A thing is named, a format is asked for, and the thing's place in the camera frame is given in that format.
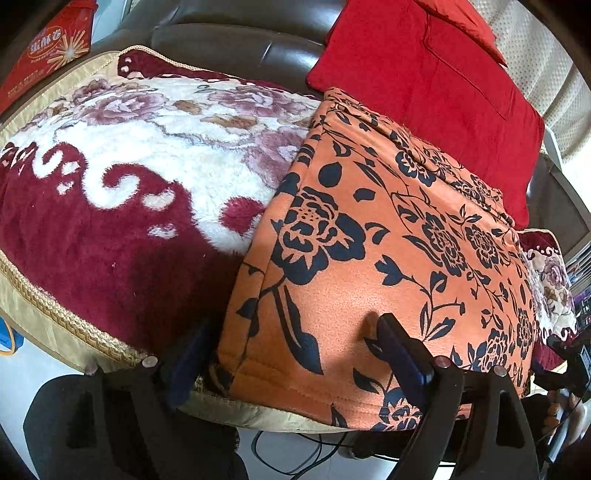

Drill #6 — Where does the dark brown leather sofa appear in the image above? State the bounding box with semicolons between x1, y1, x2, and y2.
90;0;591;278

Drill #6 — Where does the red cloth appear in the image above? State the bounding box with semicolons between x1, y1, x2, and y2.
416;0;509;68

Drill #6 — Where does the maroon white floral blanket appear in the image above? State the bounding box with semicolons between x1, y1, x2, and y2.
0;46;578;435

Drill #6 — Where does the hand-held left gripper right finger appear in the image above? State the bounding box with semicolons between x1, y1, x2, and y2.
376;313;541;480

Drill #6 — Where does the person's right hand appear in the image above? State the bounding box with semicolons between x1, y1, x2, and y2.
547;390;587;444

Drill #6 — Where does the orange black floral garment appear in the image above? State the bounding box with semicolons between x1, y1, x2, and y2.
210;88;539;432

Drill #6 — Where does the red cushion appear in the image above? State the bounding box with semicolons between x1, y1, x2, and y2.
307;0;546;229

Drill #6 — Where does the red cardboard box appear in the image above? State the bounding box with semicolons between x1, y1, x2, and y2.
0;0;100;116

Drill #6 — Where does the blue plastic object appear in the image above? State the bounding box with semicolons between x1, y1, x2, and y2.
0;318;26;356

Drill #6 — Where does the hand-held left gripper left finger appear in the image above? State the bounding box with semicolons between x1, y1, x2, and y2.
69;318;245;480

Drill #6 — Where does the black cable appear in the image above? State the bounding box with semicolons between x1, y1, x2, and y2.
252;427;462;476

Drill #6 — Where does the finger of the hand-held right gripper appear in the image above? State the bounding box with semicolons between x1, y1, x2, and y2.
531;357;572;388

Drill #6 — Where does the beige perforated cover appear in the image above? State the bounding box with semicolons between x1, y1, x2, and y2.
475;0;591;139

